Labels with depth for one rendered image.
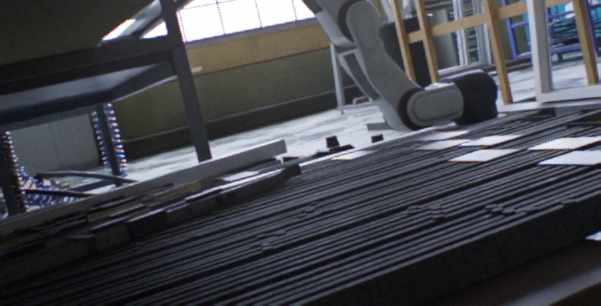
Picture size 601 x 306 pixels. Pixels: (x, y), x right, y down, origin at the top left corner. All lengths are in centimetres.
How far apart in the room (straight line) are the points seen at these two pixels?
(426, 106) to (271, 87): 816
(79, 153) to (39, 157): 47
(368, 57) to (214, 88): 794
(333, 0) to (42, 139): 717
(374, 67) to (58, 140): 718
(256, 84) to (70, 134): 275
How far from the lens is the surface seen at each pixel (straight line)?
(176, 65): 153
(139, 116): 988
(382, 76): 235
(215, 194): 92
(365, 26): 229
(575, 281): 48
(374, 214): 65
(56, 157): 922
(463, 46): 880
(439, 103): 239
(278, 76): 1052
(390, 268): 47
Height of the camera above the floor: 46
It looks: 5 degrees down
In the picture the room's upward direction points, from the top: 13 degrees counter-clockwise
